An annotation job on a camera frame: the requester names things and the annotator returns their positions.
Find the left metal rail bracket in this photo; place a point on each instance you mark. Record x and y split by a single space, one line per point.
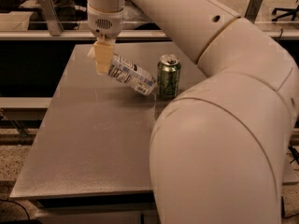
49 13

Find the clear plastic water bottle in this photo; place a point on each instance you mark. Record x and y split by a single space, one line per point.
132 75

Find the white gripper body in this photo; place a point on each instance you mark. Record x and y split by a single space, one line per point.
105 25

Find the right metal rail bracket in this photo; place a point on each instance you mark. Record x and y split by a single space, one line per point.
253 9

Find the glass barrier panel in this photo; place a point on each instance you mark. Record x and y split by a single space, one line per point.
68 13

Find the black office chair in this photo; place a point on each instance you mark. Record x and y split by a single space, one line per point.
283 11

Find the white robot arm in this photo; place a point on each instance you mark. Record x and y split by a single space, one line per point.
217 152

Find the metal rail bracket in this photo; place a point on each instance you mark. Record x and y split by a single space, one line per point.
253 9
49 13

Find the green soda can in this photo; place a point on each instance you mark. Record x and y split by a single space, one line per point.
168 75

